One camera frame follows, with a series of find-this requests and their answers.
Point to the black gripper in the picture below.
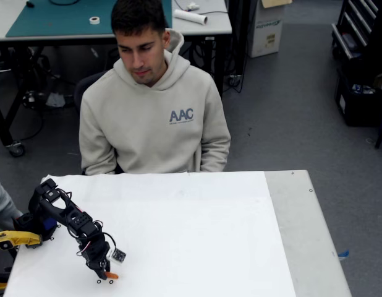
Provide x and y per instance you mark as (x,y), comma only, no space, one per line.
(99,263)

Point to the small orange carrot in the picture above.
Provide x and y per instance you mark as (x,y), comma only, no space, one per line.
(113,275)

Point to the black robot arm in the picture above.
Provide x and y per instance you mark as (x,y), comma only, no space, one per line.
(81,222)

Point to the grey sleeved forearm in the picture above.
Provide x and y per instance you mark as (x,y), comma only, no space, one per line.
(4,204)

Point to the yellow clamp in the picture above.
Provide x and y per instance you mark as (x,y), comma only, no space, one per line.
(19,238)

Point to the man in beige hoodie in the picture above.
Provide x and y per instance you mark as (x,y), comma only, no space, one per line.
(147,130)

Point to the black caster wheel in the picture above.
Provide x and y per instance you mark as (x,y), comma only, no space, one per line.
(16,149)

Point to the white crumpled bag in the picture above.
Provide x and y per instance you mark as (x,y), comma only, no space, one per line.
(55,99)

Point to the black office chair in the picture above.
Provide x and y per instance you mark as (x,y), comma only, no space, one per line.
(81,89)

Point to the blue tape scrap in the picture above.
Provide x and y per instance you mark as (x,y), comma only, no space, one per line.
(344,254)

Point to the white tape roll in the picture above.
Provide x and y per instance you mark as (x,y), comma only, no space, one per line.
(94,20)

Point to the green cutting mat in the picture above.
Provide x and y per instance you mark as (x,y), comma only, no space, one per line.
(55,18)

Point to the grey workbench table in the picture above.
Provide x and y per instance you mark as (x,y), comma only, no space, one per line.
(206,26)

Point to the white paper roll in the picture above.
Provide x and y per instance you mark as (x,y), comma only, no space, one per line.
(191,16)

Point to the small white tube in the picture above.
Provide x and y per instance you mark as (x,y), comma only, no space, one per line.
(192,6)

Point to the white cardboard box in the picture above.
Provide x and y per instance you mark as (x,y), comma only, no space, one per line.
(268,34)

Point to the black storage bin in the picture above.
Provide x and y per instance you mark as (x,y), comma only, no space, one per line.
(354,108)

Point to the black tool cart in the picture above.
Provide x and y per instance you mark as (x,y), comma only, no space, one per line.
(354,34)

